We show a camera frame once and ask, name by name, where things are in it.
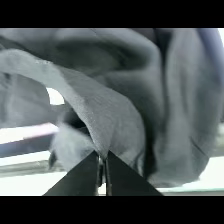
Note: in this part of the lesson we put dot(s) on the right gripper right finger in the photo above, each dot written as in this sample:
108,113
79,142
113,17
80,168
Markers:
128,180

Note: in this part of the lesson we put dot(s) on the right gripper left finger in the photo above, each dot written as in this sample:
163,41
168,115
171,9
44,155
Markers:
80,180

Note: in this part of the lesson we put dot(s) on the black long-sleeved shirt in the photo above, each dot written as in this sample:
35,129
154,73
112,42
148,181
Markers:
110,100

